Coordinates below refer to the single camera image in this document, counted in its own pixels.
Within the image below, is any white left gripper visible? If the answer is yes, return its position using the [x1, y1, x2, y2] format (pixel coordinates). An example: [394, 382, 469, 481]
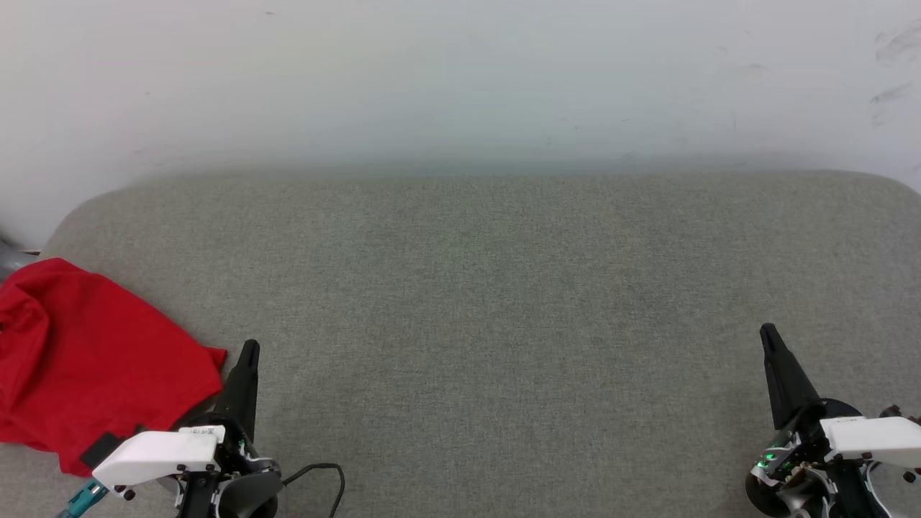
[92, 340, 283, 518]

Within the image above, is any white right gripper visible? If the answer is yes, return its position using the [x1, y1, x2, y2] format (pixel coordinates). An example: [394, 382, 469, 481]
[745, 323, 921, 518]

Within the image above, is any red shirt with white trim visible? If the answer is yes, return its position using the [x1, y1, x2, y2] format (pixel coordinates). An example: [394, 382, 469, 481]
[0, 258, 228, 477]

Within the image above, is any grey fabric sofa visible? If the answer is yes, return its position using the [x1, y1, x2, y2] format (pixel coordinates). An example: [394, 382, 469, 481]
[0, 169, 921, 518]

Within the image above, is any thin black cable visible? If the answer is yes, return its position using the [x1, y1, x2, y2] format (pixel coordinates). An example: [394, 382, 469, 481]
[282, 463, 346, 518]

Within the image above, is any teal cable connector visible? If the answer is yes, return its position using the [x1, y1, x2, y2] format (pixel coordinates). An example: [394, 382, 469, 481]
[58, 478, 109, 518]

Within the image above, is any grey metal frame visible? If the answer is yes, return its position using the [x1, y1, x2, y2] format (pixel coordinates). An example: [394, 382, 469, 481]
[0, 237, 40, 283]

